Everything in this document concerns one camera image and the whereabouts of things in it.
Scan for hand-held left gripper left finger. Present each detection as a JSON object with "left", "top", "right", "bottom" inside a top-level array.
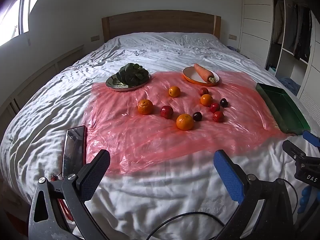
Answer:
[{"left": 29, "top": 149, "right": 111, "bottom": 240}]

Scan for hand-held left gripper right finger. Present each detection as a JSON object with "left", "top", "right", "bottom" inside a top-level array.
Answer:
[{"left": 213, "top": 149, "right": 300, "bottom": 240}]

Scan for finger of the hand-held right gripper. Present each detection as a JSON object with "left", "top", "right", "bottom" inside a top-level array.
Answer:
[
  {"left": 282, "top": 140, "right": 313, "bottom": 161},
  {"left": 302, "top": 130, "right": 320, "bottom": 147}
]

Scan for green rectangular tray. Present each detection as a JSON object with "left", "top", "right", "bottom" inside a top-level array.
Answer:
[{"left": 255, "top": 82, "right": 311, "bottom": 134}]

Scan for orange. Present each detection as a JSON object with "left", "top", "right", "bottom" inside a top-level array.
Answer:
[
  {"left": 176, "top": 114, "right": 195, "bottom": 131},
  {"left": 200, "top": 94, "right": 214, "bottom": 107},
  {"left": 168, "top": 86, "right": 181, "bottom": 98},
  {"left": 137, "top": 99, "right": 154, "bottom": 115}
]

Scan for person's right hand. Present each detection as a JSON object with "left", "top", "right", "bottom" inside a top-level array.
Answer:
[{"left": 297, "top": 185, "right": 320, "bottom": 214}]

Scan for black smartphone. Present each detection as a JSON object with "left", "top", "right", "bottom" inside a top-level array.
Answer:
[{"left": 62, "top": 126, "right": 87, "bottom": 178}]

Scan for pink plastic sheet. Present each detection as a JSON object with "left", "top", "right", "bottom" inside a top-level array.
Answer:
[{"left": 85, "top": 70, "right": 288, "bottom": 175}]

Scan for blue cloth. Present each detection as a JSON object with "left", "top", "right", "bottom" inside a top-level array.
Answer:
[{"left": 278, "top": 77, "right": 301, "bottom": 96}]

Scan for grey patterned plate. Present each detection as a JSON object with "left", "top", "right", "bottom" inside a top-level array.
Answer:
[{"left": 105, "top": 74, "right": 151, "bottom": 92}]

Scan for carrot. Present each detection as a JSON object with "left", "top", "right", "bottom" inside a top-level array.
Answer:
[{"left": 194, "top": 63, "right": 216, "bottom": 83}]

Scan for orange rimmed white plate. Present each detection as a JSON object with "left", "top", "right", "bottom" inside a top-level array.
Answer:
[{"left": 182, "top": 66, "right": 221, "bottom": 87}]

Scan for dark green leafy vegetable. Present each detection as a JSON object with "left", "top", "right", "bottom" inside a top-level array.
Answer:
[{"left": 116, "top": 63, "right": 150, "bottom": 86}]

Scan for hanging clothes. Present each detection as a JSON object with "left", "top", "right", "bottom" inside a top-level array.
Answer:
[{"left": 272, "top": 0, "right": 313, "bottom": 61}]

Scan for white wardrobe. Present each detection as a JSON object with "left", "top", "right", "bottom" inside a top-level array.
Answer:
[{"left": 237, "top": 0, "right": 320, "bottom": 100}]

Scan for bed with white sheet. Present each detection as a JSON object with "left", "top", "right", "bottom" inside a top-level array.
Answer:
[{"left": 0, "top": 32, "right": 320, "bottom": 240}]

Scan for wooden headboard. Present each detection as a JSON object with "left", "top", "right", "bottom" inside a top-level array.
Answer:
[{"left": 101, "top": 10, "right": 222, "bottom": 43}]

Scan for window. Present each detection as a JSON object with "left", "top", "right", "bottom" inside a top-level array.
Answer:
[{"left": 0, "top": 0, "right": 33, "bottom": 46}]

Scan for black cable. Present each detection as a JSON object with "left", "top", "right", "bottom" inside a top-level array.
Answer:
[{"left": 146, "top": 212, "right": 225, "bottom": 240}]

